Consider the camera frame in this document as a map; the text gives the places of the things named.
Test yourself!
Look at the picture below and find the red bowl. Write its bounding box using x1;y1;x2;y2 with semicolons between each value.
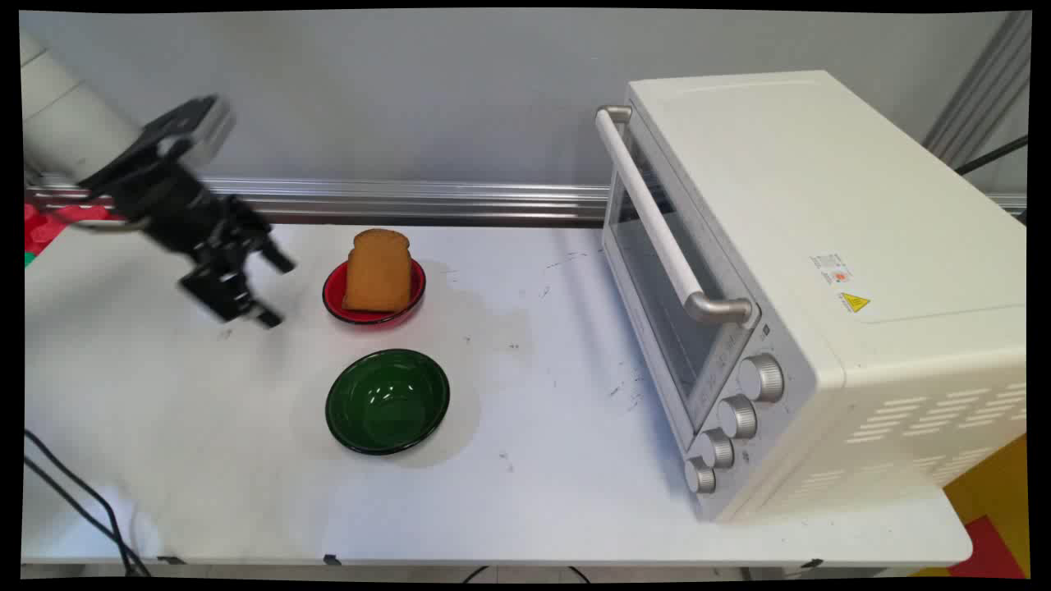
322;257;427;325

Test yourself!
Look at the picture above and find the aluminium rail along wall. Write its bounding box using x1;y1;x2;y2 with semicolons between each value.
25;174;1027;227

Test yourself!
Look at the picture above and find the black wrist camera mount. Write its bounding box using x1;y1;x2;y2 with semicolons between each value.
122;95;237;170

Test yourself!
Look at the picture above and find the red cloth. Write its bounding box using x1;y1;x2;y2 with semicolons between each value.
25;203;117;256

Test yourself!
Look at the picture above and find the white label sticker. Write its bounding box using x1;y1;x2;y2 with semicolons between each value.
809;252;854;287

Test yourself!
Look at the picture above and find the slanted aluminium profile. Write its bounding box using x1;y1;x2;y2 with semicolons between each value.
923;11;1032;170

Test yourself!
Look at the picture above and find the black cable with silver plug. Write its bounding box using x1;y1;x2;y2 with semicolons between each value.
25;456;152;576

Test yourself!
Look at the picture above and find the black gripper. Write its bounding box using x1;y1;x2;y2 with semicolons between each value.
80;158;297;330

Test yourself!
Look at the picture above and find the white toaster oven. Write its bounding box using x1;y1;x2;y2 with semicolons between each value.
596;70;1028;524

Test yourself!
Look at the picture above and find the glass oven door with handle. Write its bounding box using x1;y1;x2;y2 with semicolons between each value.
595;105;760;436

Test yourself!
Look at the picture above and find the large silver oven knob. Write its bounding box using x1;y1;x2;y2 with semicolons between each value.
737;354;786;404

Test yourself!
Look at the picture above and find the red floor mat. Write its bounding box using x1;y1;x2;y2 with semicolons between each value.
948;515;1029;579

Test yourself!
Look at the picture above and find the yellow floor mat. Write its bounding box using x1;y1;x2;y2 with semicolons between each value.
910;433;1030;577

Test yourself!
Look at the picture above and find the green bowl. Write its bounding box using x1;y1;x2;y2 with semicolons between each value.
325;349;451;456

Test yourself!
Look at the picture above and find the black cable behind oven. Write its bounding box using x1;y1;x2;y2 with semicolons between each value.
954;135;1030;176

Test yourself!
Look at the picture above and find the brown bread slice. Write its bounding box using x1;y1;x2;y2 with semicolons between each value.
342;228;413;314

